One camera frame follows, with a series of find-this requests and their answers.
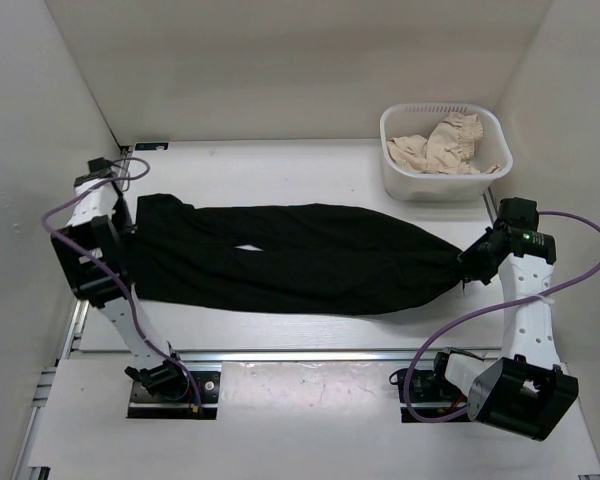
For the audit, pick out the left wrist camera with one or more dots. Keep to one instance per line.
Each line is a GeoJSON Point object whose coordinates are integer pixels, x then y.
{"type": "Point", "coordinates": [98, 169]}

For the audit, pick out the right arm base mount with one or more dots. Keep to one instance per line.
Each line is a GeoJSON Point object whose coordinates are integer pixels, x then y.
{"type": "Point", "coordinates": [430, 395]}

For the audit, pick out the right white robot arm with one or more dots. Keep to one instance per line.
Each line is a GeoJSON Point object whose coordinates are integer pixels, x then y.
{"type": "Point", "coordinates": [525, 391]}

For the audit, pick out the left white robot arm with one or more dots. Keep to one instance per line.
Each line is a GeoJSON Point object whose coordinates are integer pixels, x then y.
{"type": "Point", "coordinates": [86, 235]}

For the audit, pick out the white plastic basket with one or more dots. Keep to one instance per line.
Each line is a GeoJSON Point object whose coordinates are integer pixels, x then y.
{"type": "Point", "coordinates": [421, 119]}

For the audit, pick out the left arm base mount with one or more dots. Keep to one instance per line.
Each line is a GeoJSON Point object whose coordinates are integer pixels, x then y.
{"type": "Point", "coordinates": [167, 393]}

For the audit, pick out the black trousers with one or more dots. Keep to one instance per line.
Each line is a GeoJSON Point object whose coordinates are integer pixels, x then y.
{"type": "Point", "coordinates": [301, 259]}

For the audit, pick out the beige trousers in basket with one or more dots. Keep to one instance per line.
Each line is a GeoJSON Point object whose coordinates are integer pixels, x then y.
{"type": "Point", "coordinates": [448, 150]}

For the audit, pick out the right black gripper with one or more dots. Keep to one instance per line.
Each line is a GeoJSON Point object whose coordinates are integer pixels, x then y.
{"type": "Point", "coordinates": [473, 271]}

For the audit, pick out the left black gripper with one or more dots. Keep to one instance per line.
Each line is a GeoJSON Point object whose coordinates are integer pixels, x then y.
{"type": "Point", "coordinates": [126, 227]}

